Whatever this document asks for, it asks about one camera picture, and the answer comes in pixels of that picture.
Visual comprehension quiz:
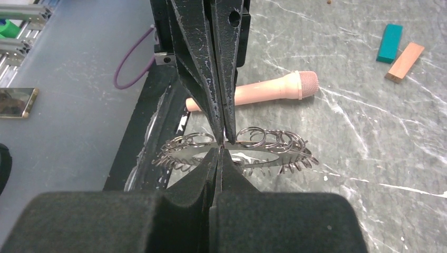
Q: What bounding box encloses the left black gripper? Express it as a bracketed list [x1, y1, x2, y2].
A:
[150, 1, 251, 144]

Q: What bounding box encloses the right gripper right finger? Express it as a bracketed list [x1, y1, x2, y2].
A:
[209, 149, 367, 252]

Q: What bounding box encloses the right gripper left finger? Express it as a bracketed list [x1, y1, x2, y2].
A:
[1, 148, 219, 252]

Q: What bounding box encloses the black wristband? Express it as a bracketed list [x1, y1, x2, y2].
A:
[0, 143, 12, 193]

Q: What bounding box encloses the black base beam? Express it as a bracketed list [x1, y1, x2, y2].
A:
[103, 65, 189, 191]

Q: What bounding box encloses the tan wooden block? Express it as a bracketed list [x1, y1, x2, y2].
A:
[384, 42, 425, 83]

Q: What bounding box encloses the teal block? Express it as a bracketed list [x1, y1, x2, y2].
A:
[376, 24, 403, 64]

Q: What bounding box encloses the aluminium frame rail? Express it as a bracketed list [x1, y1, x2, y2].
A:
[1, 1, 59, 87]

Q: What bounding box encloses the metal disc with keyrings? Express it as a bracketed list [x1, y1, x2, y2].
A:
[152, 126, 319, 175]

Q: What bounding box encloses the gold smartphone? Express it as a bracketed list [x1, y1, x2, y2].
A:
[1, 87, 39, 119]

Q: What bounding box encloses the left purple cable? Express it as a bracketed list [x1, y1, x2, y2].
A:
[113, 26, 157, 90]

